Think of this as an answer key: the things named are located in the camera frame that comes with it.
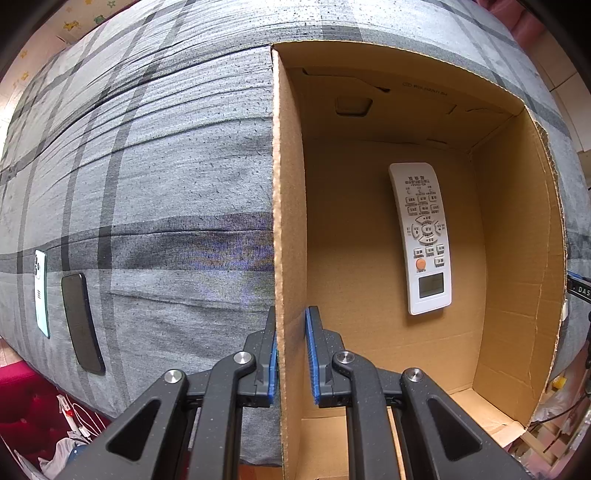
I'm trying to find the pink cloth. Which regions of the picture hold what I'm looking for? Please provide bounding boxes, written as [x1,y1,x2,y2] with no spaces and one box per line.
[480,0,546,47]

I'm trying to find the white crumpled cloth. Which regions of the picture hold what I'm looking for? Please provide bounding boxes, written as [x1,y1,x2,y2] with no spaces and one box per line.
[39,436,93,476]

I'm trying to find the mint green smartphone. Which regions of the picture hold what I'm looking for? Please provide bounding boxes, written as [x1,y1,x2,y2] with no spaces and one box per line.
[34,249,51,339]

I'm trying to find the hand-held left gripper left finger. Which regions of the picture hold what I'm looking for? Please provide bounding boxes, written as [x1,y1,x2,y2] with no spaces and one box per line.
[55,305,280,480]

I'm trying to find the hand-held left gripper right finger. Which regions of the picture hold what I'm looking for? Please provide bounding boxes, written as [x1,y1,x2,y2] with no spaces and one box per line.
[305,305,532,480]

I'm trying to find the white remote control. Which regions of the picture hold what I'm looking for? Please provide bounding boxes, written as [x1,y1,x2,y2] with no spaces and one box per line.
[388,161,452,316]

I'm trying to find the brown cardboard box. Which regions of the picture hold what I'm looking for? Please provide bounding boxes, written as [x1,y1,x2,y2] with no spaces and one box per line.
[270,41,568,480]

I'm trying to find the grey plaid bed sheet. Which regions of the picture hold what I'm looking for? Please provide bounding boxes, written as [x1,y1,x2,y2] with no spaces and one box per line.
[0,0,591,467]

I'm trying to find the black smartphone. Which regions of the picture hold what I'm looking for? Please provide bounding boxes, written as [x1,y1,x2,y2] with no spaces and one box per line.
[61,272,106,376]

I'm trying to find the cartoon wall stickers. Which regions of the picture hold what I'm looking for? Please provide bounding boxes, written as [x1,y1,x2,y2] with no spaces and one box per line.
[11,0,121,88]

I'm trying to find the wooden frame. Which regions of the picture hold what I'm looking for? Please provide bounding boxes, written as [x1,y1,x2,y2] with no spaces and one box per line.
[508,406,578,462]

